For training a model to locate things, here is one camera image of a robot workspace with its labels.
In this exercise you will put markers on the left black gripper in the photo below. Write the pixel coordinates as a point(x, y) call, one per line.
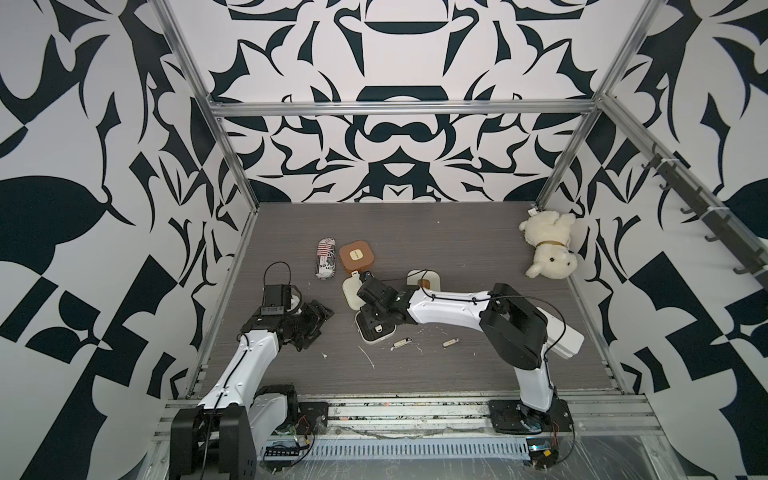
point(315, 311)

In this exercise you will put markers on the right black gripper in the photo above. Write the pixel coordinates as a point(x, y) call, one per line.
point(366, 319)

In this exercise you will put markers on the cream nail kit case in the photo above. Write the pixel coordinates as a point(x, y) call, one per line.
point(424, 278)
point(371, 331)

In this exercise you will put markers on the brown nail kit case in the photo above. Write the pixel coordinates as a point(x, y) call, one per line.
point(357, 257)

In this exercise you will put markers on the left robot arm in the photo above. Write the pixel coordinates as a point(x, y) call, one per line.
point(241, 420)

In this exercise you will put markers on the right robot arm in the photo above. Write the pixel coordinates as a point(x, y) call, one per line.
point(522, 334)

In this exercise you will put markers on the crushed flag print can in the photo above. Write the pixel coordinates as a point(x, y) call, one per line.
point(326, 258)

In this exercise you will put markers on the white teddy bear plush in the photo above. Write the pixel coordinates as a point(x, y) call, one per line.
point(549, 233)

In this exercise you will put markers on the white box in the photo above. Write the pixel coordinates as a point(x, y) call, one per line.
point(562, 340)

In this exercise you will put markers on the right circuit board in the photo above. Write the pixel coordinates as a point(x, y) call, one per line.
point(543, 454)

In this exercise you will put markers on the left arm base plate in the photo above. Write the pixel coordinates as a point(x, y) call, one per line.
point(305, 418)

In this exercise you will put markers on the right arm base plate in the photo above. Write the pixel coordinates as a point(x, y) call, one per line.
point(514, 418)

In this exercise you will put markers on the wall hook rail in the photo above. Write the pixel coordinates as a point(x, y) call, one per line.
point(701, 204)

